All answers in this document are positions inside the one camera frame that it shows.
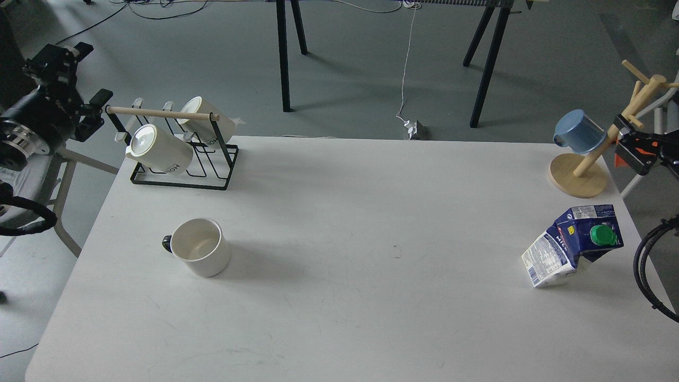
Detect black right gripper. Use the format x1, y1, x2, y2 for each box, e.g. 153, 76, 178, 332
614, 115, 670, 176

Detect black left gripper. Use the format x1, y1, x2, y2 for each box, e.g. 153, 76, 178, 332
11, 42, 114, 154

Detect blue white milk carton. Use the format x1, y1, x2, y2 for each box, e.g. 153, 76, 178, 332
521, 205, 624, 288

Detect white mug black handle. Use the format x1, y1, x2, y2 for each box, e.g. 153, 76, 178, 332
161, 218, 231, 278

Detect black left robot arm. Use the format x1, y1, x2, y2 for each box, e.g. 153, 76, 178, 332
1, 42, 112, 171

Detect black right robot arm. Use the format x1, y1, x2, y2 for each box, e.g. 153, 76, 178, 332
614, 115, 678, 177

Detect orange cup on tree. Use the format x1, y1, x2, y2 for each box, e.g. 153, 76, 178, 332
614, 138, 658, 168

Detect blue cup on tree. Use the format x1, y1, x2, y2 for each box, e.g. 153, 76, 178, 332
553, 109, 607, 155

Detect wooden mug tree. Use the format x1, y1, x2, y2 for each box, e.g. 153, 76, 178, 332
548, 59, 677, 198

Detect white mug front on rack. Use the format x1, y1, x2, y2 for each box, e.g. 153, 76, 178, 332
125, 124, 194, 176

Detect white mug on rack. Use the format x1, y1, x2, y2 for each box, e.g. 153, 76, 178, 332
125, 124, 194, 176
178, 96, 236, 151

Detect white mug rear on rack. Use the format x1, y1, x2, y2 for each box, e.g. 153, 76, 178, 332
178, 96, 236, 151

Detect black trestle table legs right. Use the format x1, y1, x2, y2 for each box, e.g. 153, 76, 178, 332
463, 0, 513, 128

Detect black trestle table legs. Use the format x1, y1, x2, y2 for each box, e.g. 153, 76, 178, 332
463, 0, 513, 128
275, 0, 309, 113

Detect black trestle table legs left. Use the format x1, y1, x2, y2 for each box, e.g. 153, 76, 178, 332
275, 0, 309, 113

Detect black cable loop right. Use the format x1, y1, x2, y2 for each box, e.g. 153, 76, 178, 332
633, 215, 679, 323

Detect black floor cable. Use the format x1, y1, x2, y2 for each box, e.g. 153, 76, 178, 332
53, 0, 210, 46

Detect black wire mug rack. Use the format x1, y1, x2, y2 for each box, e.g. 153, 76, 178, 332
105, 96, 244, 190

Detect white power cable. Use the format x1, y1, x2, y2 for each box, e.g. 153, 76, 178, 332
395, 0, 422, 125

